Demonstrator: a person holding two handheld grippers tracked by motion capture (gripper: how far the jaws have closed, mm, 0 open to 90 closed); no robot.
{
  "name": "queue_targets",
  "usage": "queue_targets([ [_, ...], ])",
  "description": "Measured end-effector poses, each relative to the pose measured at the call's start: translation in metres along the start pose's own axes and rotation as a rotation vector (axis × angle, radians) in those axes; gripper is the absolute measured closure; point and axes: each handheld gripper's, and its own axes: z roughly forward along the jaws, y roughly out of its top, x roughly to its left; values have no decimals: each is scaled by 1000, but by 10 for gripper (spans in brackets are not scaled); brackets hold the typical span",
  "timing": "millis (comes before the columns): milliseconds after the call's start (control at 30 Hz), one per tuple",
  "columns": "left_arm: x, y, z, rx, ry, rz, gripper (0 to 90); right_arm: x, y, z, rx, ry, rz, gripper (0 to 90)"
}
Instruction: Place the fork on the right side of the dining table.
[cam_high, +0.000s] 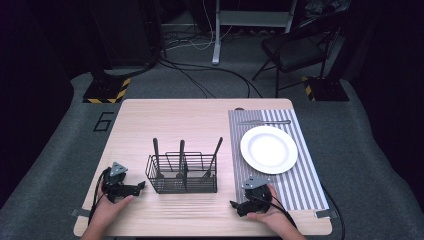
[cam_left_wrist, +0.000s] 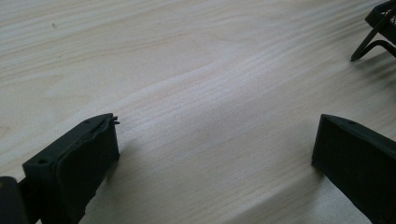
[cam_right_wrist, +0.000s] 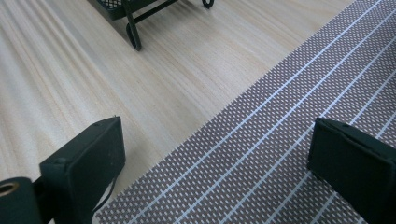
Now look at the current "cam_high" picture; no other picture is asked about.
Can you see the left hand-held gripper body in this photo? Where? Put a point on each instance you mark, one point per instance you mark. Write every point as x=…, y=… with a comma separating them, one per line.
x=115, y=187

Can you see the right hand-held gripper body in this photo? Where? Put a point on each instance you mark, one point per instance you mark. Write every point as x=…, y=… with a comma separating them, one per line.
x=256, y=195

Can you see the person's left hand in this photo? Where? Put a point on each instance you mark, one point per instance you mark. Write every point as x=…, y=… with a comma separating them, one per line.
x=108, y=208

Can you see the person's right hand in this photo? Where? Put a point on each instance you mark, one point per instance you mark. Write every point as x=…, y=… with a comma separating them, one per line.
x=275, y=213

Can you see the grey tape tab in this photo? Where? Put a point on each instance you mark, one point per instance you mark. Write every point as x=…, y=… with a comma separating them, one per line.
x=80, y=212
x=326, y=214

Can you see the grey striped placemat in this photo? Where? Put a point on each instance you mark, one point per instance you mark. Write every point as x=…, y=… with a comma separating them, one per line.
x=300, y=186

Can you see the white round plate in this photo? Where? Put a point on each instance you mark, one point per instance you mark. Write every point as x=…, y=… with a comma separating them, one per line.
x=268, y=150

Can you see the black base with hazard stripes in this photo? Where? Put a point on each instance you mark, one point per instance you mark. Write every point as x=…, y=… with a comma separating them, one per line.
x=106, y=90
x=328, y=89

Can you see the black folding chair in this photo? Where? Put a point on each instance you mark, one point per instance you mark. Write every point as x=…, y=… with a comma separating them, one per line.
x=300, y=51

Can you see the white metal stand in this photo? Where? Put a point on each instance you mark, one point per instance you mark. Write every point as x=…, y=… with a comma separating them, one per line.
x=217, y=40

